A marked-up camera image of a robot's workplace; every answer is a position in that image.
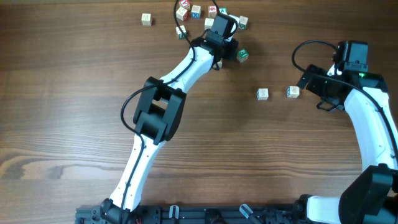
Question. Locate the blue edged wooden block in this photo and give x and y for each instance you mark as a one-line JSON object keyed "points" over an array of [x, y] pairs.
{"points": [[293, 92]]}

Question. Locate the blue P wooden block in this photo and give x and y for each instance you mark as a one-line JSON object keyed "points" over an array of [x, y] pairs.
{"points": [[262, 94]]}

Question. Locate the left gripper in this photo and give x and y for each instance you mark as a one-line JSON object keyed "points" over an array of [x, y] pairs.
{"points": [[232, 50]]}

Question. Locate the red edged wooden block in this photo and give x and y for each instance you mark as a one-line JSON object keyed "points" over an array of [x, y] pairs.
{"points": [[181, 14]]}

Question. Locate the blue X block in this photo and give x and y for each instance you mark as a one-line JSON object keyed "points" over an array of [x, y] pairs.
{"points": [[196, 11]]}

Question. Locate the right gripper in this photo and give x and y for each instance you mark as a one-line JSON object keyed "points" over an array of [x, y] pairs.
{"points": [[306, 81]]}

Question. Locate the red 9 block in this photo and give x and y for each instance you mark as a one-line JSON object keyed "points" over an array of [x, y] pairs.
{"points": [[212, 11]]}

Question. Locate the green V block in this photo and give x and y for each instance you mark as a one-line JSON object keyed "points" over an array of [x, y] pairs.
{"points": [[243, 21]]}

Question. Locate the red letter block top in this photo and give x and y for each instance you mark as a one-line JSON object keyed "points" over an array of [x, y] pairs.
{"points": [[184, 4]]}

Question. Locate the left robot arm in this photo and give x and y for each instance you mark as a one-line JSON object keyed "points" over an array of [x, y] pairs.
{"points": [[159, 111]]}

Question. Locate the green E block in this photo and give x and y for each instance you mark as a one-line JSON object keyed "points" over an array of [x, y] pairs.
{"points": [[242, 55]]}

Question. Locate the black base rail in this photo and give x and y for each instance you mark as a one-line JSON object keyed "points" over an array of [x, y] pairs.
{"points": [[175, 214]]}

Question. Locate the plain wooden block centre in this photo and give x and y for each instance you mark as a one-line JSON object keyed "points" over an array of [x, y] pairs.
{"points": [[208, 23]]}

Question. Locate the green A block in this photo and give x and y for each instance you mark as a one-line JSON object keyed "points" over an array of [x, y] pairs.
{"points": [[223, 10]]}

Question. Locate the wooden block lowest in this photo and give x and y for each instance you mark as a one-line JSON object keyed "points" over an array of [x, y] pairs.
{"points": [[220, 63]]}

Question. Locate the plain wooden block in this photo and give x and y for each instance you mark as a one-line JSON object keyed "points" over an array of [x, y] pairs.
{"points": [[146, 19], [208, 23]]}

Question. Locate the plain wooden block far left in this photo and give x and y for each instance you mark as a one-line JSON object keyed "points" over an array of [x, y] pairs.
{"points": [[146, 19]]}

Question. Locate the green side block left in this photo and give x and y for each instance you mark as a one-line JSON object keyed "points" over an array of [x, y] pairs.
{"points": [[181, 32]]}

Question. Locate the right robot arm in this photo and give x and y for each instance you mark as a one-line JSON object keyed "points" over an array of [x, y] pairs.
{"points": [[349, 86]]}

